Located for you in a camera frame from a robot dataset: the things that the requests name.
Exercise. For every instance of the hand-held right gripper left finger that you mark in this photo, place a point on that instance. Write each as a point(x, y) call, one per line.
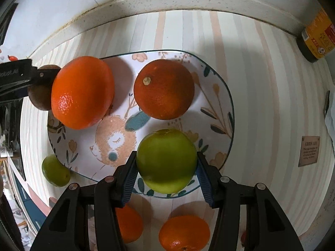
point(129, 180)

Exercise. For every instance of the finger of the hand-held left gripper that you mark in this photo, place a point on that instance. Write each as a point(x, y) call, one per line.
point(43, 75)

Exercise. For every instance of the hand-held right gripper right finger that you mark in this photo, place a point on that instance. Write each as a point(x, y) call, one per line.
point(204, 183)

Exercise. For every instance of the brown kiwi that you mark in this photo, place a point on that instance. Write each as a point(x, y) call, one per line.
point(39, 96)

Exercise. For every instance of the large green apple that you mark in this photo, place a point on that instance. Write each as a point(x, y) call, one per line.
point(166, 160)

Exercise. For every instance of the large bright orange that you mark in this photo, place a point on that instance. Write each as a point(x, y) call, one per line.
point(82, 92)

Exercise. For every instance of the small orange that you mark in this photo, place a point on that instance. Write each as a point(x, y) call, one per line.
point(184, 234)
point(129, 223)

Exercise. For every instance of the floral ceramic plate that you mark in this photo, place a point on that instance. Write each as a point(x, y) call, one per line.
point(86, 151)

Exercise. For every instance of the small green apple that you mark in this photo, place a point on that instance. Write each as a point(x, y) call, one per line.
point(55, 171)

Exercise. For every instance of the dark red-orange orange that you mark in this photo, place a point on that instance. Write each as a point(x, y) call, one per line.
point(164, 90)

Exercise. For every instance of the brown printed label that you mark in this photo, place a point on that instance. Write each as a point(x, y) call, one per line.
point(309, 151)

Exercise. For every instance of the white paper tissue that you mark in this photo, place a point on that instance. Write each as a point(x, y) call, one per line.
point(330, 125)

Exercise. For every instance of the dark sauce bottle yellow label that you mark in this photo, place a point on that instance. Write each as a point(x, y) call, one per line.
point(318, 36)

